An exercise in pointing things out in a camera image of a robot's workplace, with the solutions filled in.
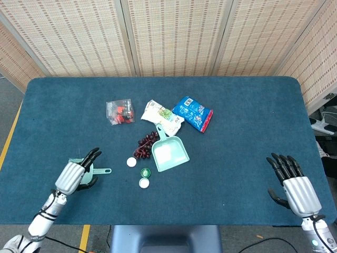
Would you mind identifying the black floor cable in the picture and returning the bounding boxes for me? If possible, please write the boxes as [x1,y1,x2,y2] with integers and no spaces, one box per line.
[238,237,298,253]

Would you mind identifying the dark red grape bunch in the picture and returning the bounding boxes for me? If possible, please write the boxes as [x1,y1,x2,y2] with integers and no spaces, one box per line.
[133,131,160,160]

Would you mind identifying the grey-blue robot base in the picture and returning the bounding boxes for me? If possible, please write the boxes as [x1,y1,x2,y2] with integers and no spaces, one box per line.
[109,225,223,253]

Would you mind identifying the white power strip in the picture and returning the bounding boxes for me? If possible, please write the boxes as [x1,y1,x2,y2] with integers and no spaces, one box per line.
[310,117,337,135]

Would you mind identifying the white snack bag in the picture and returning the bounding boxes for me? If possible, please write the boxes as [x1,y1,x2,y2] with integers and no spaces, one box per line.
[140,99,185,137]

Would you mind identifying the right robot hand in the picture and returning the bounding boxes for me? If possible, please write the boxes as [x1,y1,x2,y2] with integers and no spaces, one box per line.
[266,152,322,217]

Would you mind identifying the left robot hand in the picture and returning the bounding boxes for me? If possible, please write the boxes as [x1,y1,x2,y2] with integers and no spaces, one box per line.
[54,147,103,196]

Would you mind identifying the woven bamboo screen panel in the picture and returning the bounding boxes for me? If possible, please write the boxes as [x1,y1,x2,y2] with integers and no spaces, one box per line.
[127,0,227,77]
[273,0,337,114]
[0,21,45,93]
[0,0,132,77]
[212,0,327,77]

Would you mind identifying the teal table mat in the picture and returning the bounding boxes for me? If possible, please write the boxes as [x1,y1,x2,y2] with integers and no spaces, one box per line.
[0,76,337,227]

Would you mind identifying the light green dustpan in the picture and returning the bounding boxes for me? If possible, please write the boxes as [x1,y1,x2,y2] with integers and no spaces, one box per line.
[151,123,190,173]

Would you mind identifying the clear bag red items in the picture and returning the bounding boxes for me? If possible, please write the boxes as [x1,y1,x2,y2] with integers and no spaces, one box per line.
[105,99,135,127]

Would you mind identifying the blue snack bag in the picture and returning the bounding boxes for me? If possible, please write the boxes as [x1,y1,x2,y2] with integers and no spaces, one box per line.
[172,95,214,134]

